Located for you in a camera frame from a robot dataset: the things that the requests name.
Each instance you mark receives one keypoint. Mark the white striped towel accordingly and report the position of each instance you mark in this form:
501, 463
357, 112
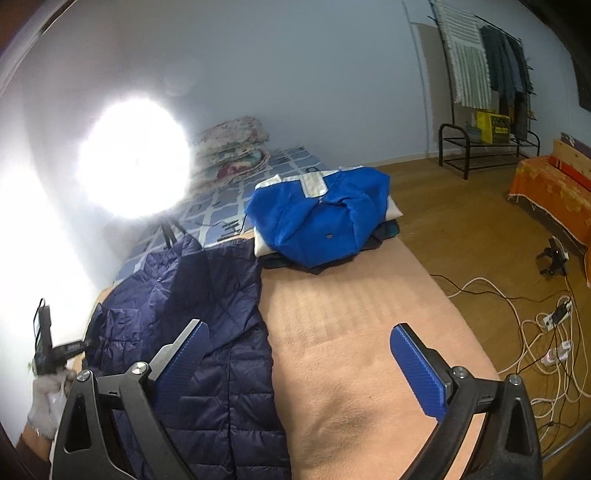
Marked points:
466, 55

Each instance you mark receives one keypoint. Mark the red box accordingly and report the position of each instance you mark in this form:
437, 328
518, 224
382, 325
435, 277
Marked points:
570, 173

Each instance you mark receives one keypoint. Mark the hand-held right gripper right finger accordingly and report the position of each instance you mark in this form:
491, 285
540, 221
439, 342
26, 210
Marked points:
415, 369

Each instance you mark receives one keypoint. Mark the blue and white fleece jacket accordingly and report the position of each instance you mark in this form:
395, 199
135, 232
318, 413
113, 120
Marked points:
318, 217

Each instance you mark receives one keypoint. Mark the orange patterned cloth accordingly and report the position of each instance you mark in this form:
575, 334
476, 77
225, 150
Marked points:
549, 194

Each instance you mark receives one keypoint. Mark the dark folded clothes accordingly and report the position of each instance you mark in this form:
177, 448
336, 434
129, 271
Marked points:
385, 230

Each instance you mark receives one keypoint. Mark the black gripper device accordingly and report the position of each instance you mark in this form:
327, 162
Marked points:
554, 258

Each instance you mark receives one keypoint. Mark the white power strip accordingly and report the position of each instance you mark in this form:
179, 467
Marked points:
556, 354
551, 318

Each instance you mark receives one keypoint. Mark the dark wall hanging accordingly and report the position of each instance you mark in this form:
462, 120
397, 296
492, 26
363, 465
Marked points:
584, 83

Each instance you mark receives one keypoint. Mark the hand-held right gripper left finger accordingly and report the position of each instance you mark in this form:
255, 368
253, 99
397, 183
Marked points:
184, 355

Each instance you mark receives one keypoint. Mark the light wooden board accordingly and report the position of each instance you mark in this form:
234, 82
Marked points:
575, 154

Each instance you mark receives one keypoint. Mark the black metal clothes rack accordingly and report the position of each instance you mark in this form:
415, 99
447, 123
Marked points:
441, 143

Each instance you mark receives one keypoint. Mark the purple floral box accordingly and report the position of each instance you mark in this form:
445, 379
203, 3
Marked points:
577, 141

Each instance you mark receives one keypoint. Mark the beige leaning board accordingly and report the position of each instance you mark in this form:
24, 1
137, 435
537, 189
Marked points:
431, 92

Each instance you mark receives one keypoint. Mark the tan blanket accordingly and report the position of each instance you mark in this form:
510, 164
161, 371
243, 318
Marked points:
351, 323

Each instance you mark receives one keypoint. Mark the folded floral quilt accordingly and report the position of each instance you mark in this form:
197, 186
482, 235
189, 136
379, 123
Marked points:
231, 166
231, 131

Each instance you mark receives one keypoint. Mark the navy quilted jacket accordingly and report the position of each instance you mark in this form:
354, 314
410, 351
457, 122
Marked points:
221, 295

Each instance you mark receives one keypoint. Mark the grey-green box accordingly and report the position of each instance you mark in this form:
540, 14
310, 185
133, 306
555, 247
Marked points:
473, 131

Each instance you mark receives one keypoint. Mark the black light tripod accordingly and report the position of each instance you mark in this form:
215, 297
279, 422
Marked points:
167, 233

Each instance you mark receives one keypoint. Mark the yellow box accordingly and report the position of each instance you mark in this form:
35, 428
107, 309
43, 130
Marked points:
494, 129

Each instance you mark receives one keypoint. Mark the person's left hand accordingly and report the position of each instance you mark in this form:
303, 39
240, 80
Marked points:
46, 401

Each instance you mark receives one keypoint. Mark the dark hanging clothes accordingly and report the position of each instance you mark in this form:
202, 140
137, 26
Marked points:
503, 60

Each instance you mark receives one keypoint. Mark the blue checked bed sheet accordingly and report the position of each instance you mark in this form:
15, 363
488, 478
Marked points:
217, 203

